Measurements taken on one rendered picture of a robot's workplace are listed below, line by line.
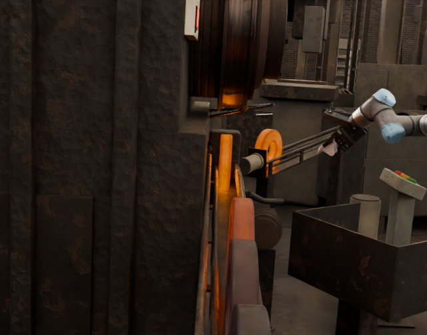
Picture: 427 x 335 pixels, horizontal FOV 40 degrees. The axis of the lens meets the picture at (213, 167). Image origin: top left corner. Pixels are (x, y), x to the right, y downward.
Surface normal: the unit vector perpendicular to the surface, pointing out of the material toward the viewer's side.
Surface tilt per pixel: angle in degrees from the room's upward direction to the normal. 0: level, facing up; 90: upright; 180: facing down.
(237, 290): 54
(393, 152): 90
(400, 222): 90
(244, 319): 9
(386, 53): 90
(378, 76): 90
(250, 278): 43
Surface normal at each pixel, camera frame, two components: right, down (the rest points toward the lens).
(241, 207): 0.05, -0.87
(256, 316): 0.06, -0.96
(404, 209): 0.00, 0.18
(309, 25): -0.25, 0.15
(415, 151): 0.25, 0.18
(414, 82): -0.94, 0.00
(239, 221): 0.04, -0.65
